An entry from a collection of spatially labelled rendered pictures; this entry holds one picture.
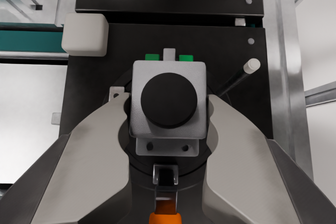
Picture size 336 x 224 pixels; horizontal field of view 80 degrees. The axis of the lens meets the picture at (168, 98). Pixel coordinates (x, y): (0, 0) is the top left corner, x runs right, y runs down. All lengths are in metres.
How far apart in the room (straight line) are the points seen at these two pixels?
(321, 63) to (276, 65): 0.18
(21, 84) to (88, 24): 0.15
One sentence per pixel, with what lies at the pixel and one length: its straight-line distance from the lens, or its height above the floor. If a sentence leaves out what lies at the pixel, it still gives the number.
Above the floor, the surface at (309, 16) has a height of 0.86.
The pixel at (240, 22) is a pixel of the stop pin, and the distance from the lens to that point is 0.29.
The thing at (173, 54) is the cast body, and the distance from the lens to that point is 0.17.
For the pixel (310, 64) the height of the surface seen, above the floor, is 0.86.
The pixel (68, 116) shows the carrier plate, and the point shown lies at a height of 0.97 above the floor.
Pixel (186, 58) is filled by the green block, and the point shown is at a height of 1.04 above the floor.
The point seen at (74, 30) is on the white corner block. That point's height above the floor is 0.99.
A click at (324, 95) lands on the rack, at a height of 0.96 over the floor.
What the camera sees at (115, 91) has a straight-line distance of 0.20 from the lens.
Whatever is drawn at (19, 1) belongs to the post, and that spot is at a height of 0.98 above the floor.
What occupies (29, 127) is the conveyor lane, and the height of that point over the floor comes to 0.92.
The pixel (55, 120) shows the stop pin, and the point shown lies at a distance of 0.26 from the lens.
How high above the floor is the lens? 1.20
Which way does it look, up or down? 79 degrees down
